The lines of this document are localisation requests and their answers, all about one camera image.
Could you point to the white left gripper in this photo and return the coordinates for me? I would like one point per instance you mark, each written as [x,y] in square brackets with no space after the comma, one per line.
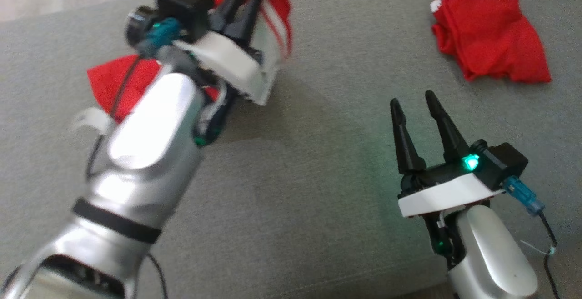
[232,60]

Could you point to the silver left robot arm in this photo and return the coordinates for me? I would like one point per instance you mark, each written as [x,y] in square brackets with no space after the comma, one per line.
[141,162]

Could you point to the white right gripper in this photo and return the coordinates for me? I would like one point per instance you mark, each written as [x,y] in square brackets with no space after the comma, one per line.
[445,192]

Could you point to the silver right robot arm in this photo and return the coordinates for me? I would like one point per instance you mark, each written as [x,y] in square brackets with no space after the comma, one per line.
[491,253]

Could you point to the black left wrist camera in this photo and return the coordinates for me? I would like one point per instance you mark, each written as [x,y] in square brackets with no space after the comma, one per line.
[182,8]

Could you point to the grey sofa seat cushion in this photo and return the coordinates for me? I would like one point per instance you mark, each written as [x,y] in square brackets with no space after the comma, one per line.
[318,153]

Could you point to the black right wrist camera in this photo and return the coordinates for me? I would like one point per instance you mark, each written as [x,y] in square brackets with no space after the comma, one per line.
[500,162]

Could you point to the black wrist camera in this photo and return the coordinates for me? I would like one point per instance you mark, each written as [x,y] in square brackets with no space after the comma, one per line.
[182,8]
[500,162]

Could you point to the red number 23 jersey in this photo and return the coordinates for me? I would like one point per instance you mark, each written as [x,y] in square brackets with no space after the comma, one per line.
[107,81]

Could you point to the red shorts with white band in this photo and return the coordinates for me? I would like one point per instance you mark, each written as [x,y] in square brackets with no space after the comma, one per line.
[491,35]

